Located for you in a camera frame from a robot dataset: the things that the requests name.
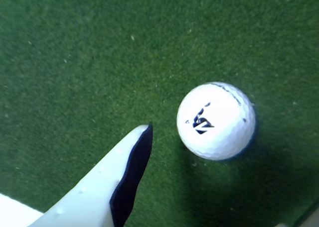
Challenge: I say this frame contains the white golf ball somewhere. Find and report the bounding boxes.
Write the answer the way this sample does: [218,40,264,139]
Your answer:
[176,82,257,161]

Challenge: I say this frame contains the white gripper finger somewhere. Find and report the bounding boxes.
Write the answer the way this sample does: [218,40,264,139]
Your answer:
[274,206,319,227]
[26,121,154,227]

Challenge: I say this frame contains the long green turf mat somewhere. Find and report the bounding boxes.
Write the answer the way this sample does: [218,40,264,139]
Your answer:
[0,0,319,227]

